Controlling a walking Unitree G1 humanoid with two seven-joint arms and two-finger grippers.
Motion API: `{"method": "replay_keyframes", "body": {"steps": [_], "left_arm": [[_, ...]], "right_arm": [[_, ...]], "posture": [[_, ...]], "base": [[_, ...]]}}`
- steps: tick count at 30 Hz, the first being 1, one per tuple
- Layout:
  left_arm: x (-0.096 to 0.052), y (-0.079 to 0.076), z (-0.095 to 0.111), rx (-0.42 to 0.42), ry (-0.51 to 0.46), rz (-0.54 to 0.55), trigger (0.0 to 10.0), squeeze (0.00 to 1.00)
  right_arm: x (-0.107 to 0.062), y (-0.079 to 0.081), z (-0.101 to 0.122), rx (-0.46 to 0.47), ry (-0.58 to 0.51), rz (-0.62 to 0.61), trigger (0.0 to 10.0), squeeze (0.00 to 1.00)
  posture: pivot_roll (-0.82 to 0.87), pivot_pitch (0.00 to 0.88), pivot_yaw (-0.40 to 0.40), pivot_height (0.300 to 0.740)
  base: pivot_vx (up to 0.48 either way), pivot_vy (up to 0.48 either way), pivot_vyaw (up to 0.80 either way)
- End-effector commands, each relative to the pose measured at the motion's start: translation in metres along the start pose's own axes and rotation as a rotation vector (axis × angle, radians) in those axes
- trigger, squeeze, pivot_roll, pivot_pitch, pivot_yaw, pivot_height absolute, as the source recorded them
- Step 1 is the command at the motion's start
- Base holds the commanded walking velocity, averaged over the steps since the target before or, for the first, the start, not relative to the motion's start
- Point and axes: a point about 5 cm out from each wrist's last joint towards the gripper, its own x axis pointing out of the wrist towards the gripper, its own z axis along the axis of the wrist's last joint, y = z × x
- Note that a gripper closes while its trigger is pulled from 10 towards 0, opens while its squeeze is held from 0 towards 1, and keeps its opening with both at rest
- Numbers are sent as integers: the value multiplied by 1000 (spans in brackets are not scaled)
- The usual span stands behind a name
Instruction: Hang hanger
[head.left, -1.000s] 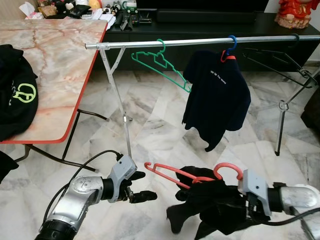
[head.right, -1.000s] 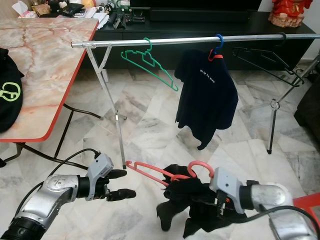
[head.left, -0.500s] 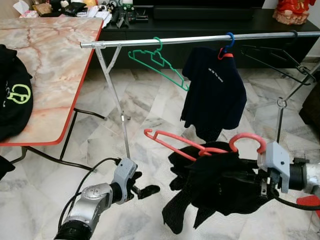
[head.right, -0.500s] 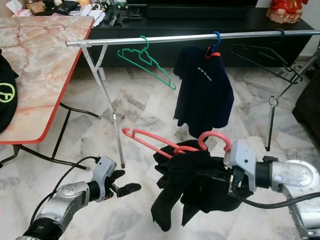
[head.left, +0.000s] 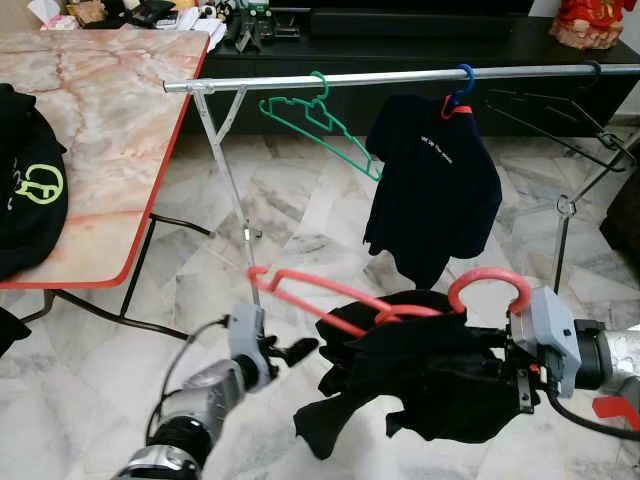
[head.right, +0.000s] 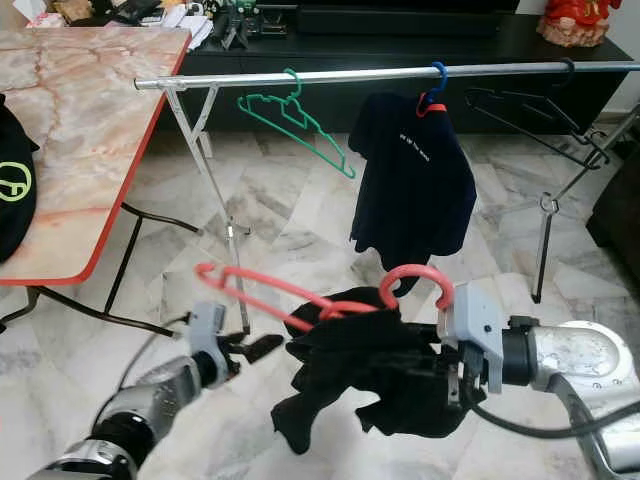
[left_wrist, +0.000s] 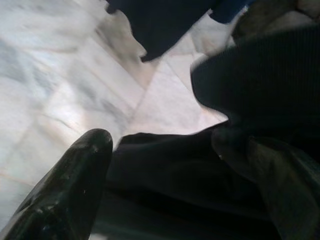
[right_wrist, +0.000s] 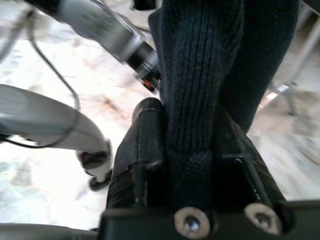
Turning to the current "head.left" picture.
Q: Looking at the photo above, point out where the plain black shirt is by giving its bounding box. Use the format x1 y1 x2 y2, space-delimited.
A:
293 290 536 461

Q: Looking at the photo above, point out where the red plastic hanger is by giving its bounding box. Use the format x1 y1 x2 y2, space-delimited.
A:
247 265 534 339

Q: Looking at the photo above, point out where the green plastic hanger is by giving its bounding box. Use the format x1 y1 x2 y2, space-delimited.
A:
258 70 384 183

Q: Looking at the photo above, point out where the blue plastic hanger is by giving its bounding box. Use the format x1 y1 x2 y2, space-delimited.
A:
443 63 477 113

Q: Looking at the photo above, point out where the navy shirt with red collar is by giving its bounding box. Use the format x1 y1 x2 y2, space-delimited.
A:
363 93 504 291

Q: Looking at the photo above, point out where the marble table with red edge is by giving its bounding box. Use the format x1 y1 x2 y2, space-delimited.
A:
0 28 213 291

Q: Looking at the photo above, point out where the black television console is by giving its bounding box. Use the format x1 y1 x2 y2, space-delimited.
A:
178 15 640 138

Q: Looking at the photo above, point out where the black remote control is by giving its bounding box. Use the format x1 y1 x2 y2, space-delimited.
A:
230 12 263 53

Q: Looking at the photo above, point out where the black shirt with green logo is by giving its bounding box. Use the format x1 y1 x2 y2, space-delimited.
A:
0 83 69 281

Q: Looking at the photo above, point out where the black soundbar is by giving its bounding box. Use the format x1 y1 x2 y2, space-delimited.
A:
308 10 518 39

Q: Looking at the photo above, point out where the black pouch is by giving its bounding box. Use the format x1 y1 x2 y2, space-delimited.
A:
125 0 176 26

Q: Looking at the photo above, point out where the large red figurine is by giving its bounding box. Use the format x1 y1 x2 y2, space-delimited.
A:
550 0 638 49

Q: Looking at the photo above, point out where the brown figurine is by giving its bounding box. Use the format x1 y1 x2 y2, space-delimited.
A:
68 0 106 26

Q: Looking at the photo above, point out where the tissue box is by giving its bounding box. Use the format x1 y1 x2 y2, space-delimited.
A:
28 0 79 29

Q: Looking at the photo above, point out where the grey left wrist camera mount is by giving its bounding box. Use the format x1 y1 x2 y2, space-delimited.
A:
228 303 271 389

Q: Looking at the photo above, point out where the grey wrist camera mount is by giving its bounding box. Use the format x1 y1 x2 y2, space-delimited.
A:
510 287 583 401
228 303 271 389

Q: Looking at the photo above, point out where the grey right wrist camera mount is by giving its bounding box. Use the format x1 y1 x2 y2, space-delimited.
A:
510 287 583 401

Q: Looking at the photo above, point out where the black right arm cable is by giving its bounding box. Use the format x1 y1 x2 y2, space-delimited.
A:
540 385 640 443

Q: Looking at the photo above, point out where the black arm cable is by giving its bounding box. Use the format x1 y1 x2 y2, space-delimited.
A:
540 385 640 443
145 315 236 446

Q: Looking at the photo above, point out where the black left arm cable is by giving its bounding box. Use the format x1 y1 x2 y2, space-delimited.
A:
145 315 236 446

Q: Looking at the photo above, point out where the silver clothes rack rail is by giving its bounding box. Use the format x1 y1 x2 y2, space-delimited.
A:
163 63 640 94

